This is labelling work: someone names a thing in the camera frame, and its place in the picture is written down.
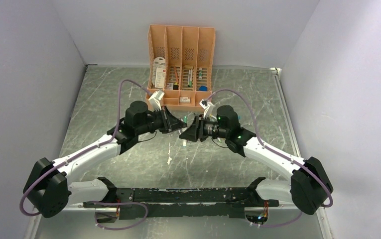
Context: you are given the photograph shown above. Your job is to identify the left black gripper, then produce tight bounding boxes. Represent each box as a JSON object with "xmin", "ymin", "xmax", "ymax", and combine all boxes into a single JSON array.
[{"xmin": 136, "ymin": 105, "xmax": 187, "ymax": 135}]

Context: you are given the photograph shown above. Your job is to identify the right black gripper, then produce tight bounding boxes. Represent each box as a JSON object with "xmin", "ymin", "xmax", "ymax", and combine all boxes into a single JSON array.
[{"xmin": 179, "ymin": 114, "xmax": 229, "ymax": 142}]

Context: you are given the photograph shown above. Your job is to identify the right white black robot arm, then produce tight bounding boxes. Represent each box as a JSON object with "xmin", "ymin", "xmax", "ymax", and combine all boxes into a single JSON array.
[{"xmin": 179, "ymin": 105, "xmax": 333, "ymax": 215}]

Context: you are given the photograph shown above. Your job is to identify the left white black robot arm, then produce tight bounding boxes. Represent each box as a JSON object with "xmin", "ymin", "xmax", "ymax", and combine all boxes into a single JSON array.
[{"xmin": 19, "ymin": 101, "xmax": 187, "ymax": 218}]

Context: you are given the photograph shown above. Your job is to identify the small white box in organizer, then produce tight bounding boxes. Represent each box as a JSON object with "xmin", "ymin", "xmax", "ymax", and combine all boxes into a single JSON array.
[{"xmin": 179, "ymin": 97, "xmax": 191, "ymax": 103}]

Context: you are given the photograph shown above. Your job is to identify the blue object in organizer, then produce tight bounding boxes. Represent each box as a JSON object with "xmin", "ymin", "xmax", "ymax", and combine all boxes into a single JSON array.
[{"xmin": 198, "ymin": 86, "xmax": 208, "ymax": 92}]

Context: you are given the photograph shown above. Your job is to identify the white packet in organizer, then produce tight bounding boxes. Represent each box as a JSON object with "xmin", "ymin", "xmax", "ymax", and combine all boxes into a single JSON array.
[{"xmin": 152, "ymin": 57, "xmax": 166, "ymax": 89}]

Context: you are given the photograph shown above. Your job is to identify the orange desk organizer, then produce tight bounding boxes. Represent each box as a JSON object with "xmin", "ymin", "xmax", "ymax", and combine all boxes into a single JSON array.
[{"xmin": 147, "ymin": 24, "xmax": 216, "ymax": 112}]

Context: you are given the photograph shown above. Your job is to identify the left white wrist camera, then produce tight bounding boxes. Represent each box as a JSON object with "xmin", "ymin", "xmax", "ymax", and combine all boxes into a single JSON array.
[{"xmin": 148, "ymin": 90, "xmax": 165, "ymax": 111}]

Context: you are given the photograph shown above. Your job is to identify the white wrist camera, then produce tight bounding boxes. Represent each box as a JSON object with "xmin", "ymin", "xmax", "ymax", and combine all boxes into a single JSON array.
[
  {"xmin": 199, "ymin": 99, "xmax": 215, "ymax": 119},
  {"xmin": 148, "ymin": 90, "xmax": 165, "ymax": 111}
]

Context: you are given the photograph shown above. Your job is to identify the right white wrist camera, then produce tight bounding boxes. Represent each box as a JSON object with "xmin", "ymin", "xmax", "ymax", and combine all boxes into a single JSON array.
[{"xmin": 199, "ymin": 99, "xmax": 215, "ymax": 119}]

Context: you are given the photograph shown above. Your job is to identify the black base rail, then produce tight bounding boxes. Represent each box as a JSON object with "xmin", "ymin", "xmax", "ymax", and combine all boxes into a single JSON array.
[{"xmin": 103, "ymin": 186, "xmax": 279, "ymax": 220}]

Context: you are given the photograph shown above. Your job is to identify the aluminium frame rail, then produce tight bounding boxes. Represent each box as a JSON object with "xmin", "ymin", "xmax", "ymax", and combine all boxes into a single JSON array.
[{"xmin": 269, "ymin": 67, "xmax": 326, "ymax": 212}]

